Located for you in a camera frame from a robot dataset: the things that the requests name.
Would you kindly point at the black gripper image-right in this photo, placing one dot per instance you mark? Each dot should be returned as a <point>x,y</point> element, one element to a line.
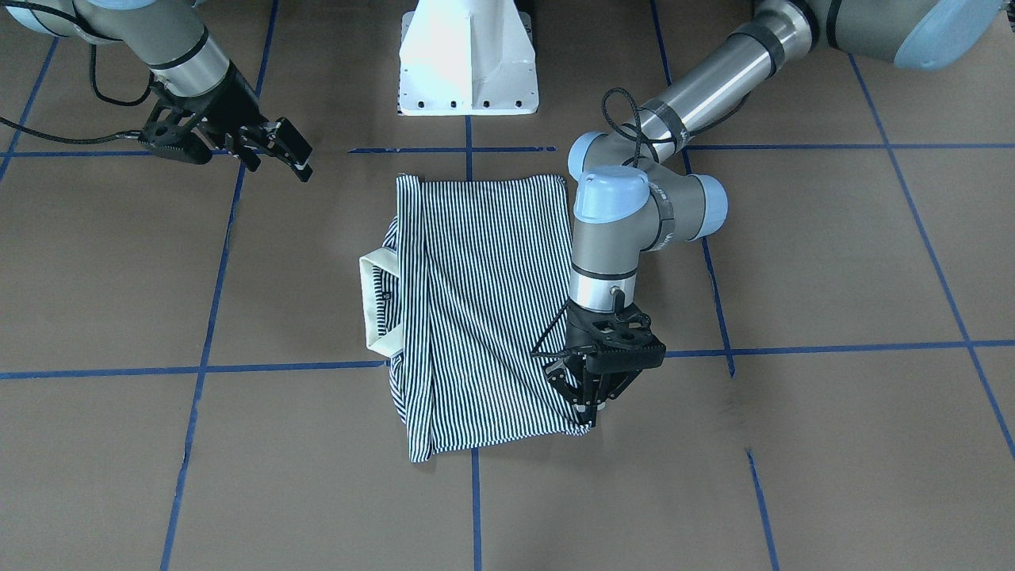
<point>572,385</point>

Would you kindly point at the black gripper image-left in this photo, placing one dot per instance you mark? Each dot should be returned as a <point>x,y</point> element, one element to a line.
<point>233,103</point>

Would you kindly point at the navy white striped polo shirt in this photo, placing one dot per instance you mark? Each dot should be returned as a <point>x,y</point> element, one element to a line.
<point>466,283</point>

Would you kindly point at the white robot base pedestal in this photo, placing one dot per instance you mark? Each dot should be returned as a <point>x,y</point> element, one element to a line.
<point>468,58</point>

